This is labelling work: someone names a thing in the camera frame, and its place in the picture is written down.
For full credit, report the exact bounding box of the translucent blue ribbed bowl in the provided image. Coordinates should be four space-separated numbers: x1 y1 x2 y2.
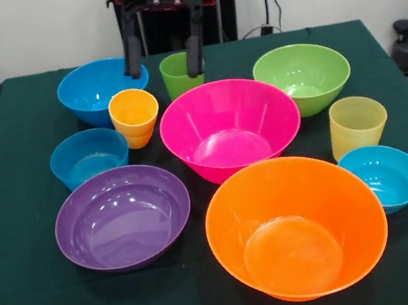
44 122 135 195

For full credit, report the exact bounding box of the green plastic cup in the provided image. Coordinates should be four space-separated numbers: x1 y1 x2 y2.
157 48 211 103

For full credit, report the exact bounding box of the large blue plastic bowl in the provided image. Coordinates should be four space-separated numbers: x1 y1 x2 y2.
51 51 157 135

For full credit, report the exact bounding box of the dark green tablecloth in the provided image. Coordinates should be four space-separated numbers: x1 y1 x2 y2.
0 8 408 305

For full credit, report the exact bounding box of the purple plastic bowl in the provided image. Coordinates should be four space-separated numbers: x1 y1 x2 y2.
45 155 202 284

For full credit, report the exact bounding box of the green plastic bowl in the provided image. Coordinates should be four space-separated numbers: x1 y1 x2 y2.
248 35 358 126

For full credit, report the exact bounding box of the large pink plastic bowl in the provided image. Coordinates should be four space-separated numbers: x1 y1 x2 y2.
153 67 311 194

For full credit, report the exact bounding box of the small cyan plastic bowl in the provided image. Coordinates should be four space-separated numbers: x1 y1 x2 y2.
334 138 408 222

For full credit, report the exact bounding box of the translucent yellow plastic cup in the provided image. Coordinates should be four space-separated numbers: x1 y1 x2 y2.
323 90 394 163

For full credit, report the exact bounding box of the large orange plastic bowl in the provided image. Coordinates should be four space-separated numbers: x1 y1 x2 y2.
195 140 399 305

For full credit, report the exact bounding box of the yellow-orange plastic cup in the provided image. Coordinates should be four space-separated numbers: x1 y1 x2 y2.
114 121 158 153
105 84 164 142

